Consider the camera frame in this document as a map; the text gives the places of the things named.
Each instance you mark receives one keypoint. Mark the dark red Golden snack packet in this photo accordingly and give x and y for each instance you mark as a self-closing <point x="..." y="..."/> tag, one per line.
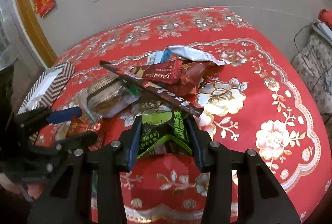
<point x="168" y="72"/>

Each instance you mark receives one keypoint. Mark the golden wooden door frame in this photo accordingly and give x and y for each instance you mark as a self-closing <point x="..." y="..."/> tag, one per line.
<point x="34" y="33"/>

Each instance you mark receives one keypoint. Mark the floral covered sofa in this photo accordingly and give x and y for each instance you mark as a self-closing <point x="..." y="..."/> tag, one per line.
<point x="313" y="64"/>

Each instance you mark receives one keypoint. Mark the long dark chocolate box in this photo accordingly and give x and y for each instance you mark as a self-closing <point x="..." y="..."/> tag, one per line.
<point x="155" y="90"/>

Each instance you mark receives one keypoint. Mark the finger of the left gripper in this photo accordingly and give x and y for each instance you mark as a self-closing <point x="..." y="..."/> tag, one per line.
<point x="43" y="116"/>
<point x="82" y="140"/>

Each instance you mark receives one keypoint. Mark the white silver snack packet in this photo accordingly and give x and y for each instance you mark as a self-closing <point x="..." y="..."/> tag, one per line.
<point x="193" y="54"/>

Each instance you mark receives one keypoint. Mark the chevron striped gift box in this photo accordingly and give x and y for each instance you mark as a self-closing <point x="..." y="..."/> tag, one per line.
<point x="47" y="88"/>

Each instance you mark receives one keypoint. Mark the blue white snack packet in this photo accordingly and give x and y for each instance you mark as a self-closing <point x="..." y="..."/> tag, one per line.
<point x="158" y="57"/>

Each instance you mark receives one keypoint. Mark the red floral tablecloth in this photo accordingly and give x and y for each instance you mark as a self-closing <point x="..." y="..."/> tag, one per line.
<point x="256" y="100"/>

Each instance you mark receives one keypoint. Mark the red cloth on sofa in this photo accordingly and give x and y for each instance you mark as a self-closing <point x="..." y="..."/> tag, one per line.
<point x="326" y="17"/>

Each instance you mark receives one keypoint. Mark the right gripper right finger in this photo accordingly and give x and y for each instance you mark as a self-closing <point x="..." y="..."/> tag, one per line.
<point x="214" y="158"/>

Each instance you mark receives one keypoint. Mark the glass block door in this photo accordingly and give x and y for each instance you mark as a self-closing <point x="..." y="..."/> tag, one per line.
<point x="9" y="51"/>

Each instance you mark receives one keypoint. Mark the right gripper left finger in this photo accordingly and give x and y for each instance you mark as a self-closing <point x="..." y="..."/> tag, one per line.
<point x="118" y="156"/>

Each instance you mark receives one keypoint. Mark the clear brown cake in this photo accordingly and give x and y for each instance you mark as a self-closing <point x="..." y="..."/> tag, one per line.
<point x="107" y="96"/>

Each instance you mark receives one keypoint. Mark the green snack packet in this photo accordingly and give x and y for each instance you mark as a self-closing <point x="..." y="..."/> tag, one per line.
<point x="164" y="133"/>

